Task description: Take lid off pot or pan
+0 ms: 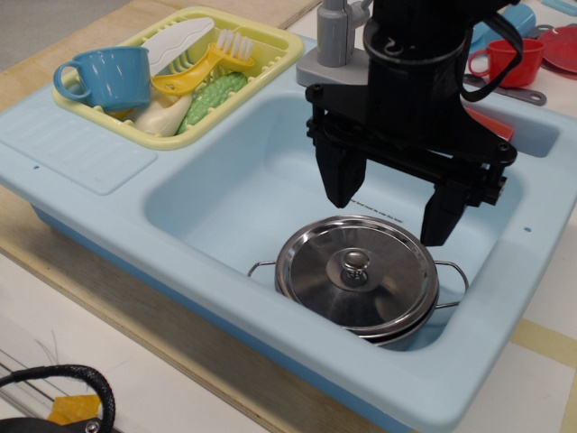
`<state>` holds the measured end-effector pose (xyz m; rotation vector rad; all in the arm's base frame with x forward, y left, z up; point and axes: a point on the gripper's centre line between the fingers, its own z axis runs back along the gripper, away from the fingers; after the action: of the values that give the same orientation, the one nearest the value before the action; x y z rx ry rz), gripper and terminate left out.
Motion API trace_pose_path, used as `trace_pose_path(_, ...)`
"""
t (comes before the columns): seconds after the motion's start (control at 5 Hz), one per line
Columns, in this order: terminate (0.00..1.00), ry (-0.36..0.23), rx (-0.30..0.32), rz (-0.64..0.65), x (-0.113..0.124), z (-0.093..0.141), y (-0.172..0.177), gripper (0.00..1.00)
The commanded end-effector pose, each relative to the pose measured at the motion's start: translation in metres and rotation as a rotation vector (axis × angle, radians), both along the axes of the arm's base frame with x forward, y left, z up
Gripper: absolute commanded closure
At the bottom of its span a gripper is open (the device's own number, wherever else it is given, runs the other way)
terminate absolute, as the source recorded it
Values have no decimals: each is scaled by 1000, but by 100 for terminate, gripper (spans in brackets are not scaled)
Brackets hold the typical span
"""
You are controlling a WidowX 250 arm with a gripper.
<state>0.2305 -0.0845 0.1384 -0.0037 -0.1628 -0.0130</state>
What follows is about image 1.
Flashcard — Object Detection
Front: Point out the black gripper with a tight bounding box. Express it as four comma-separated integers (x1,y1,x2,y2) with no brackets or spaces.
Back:
306,55,517,246

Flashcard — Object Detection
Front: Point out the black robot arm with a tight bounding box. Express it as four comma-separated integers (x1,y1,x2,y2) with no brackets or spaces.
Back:
306,1,523,246

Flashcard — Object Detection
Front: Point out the steel pot lid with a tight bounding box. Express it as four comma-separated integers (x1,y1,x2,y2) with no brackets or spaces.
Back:
275,216,439,344

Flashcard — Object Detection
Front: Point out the red object behind gripper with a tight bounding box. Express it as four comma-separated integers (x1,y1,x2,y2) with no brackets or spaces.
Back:
465,107,515,143

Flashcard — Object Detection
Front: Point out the grey toy faucet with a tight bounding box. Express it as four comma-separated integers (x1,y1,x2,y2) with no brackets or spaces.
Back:
297,0,371,87

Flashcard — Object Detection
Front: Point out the grey plastic utensil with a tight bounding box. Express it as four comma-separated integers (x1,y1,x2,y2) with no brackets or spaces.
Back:
463,74,547,106

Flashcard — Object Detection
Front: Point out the green plastic vegetable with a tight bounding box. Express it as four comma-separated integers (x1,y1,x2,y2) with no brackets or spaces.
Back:
177,72,248,134

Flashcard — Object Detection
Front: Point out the yellow dish brush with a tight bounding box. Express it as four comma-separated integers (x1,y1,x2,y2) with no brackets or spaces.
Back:
151,30,254,97

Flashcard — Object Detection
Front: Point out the light blue plastic cup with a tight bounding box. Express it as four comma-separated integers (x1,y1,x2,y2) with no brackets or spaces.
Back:
471,3,536,50

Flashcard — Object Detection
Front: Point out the light blue toy sink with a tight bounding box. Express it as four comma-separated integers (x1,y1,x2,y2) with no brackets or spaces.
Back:
1,69,576,432

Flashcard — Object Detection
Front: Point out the red plastic plate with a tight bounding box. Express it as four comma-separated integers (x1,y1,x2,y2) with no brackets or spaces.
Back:
537,26,577,73

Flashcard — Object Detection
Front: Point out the yellow dish rack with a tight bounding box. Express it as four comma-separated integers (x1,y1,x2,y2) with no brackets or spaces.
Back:
52,6,304,151

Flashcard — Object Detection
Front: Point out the cream plastic food piece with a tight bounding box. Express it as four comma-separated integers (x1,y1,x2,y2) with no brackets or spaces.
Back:
133,90,193,137

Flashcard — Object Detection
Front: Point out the white plastic knife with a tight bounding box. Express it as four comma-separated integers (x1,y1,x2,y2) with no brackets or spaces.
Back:
142,17,215,77

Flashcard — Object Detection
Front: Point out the yellow sponge piece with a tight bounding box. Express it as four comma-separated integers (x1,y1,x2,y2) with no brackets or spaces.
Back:
47,394,101,426

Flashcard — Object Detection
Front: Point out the steel pot with handles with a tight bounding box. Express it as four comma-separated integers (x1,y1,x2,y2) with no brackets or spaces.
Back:
248,250,470,351

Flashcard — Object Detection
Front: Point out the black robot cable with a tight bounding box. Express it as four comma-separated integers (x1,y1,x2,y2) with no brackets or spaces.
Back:
459,8,525,103

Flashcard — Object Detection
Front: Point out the black braided cable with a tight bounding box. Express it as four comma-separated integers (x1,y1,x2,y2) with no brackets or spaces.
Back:
0,364,117,433

